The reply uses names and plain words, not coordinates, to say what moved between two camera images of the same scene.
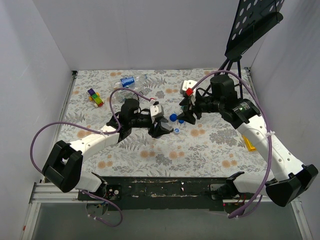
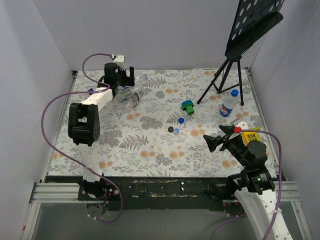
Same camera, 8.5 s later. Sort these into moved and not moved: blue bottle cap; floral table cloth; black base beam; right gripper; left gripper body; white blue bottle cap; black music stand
Moved: right gripper; left gripper body; blue bottle cap
Not moved: floral table cloth; black music stand; black base beam; white blue bottle cap
